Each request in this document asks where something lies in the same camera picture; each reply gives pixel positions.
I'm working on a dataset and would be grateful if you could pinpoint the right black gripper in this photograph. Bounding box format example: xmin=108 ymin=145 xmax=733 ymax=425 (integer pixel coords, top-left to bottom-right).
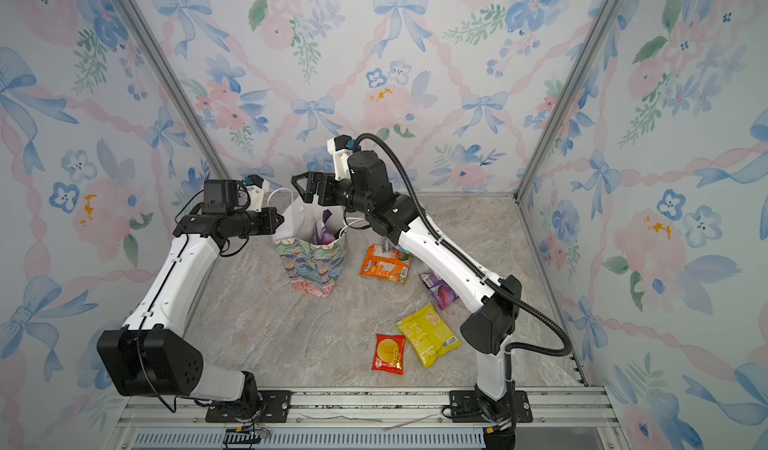
xmin=293 ymin=175 xmax=377 ymax=222

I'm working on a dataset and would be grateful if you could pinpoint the large purple snack packet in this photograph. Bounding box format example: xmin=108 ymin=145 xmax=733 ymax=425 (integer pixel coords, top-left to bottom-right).
xmin=315 ymin=207 xmax=344 ymax=245

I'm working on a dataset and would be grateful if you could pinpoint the floral paper gift bag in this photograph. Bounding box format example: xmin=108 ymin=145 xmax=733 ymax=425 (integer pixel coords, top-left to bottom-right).
xmin=273 ymin=193 xmax=349 ymax=298

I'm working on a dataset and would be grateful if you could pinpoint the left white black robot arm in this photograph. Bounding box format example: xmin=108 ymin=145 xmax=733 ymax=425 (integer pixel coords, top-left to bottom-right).
xmin=96 ymin=207 xmax=284 ymax=403

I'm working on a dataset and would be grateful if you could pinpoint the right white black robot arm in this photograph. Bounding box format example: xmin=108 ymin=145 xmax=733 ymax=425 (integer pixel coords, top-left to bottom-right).
xmin=291 ymin=171 xmax=515 ymax=422

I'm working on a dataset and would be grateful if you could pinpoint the orange snack packet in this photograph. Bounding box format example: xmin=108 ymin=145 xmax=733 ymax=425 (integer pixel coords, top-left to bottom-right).
xmin=360 ymin=244 xmax=413 ymax=284

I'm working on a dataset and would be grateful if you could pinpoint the small purple snack packet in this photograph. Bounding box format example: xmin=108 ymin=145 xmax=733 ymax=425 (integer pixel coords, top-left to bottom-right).
xmin=419 ymin=271 xmax=459 ymax=310

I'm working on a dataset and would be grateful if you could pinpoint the yellow snack packet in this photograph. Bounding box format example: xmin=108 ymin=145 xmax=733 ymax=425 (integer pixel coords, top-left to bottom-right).
xmin=396 ymin=303 xmax=462 ymax=368

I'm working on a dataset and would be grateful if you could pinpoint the red snack packet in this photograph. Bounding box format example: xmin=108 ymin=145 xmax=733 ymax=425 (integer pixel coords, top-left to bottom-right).
xmin=371 ymin=334 xmax=405 ymax=376

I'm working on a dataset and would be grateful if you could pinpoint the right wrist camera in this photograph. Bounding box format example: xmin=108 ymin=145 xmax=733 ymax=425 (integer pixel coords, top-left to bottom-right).
xmin=327 ymin=135 xmax=392 ymax=193

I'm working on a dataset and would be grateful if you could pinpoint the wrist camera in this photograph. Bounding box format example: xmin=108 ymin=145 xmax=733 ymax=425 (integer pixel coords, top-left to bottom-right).
xmin=202 ymin=175 xmax=271 ymax=212
xmin=327 ymin=135 xmax=392 ymax=193

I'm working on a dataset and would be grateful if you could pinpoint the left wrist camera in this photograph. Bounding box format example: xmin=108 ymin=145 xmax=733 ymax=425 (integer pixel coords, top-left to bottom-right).
xmin=202 ymin=175 xmax=271 ymax=212

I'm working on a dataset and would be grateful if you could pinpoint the black corrugated cable conduit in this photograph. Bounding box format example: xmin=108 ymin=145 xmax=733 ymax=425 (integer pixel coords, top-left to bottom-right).
xmin=353 ymin=133 xmax=574 ymax=358

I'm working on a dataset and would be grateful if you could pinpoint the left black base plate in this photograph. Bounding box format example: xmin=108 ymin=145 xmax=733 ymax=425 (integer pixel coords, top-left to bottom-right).
xmin=205 ymin=390 xmax=293 ymax=424

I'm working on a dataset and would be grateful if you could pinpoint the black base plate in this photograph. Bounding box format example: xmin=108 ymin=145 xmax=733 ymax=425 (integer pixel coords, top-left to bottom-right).
xmin=205 ymin=390 xmax=293 ymax=424
xmin=443 ymin=390 xmax=533 ymax=424

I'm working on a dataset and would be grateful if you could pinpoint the left aluminium corner post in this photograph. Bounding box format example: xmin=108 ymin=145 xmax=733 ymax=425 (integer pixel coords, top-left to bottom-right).
xmin=113 ymin=0 xmax=230 ymax=178

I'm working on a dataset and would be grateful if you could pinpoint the aluminium corner post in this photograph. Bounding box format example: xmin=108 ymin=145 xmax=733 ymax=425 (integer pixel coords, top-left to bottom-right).
xmin=514 ymin=0 xmax=624 ymax=205
xmin=113 ymin=0 xmax=230 ymax=178

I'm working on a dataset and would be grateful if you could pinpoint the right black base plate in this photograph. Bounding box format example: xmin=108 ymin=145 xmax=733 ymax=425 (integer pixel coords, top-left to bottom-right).
xmin=443 ymin=390 xmax=533 ymax=424

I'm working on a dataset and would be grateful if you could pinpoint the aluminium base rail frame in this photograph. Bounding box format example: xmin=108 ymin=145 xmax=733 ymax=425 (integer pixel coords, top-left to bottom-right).
xmin=106 ymin=387 xmax=629 ymax=449

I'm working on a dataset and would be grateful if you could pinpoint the right aluminium corner post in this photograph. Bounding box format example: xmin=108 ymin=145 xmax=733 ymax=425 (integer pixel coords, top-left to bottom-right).
xmin=514 ymin=0 xmax=624 ymax=205

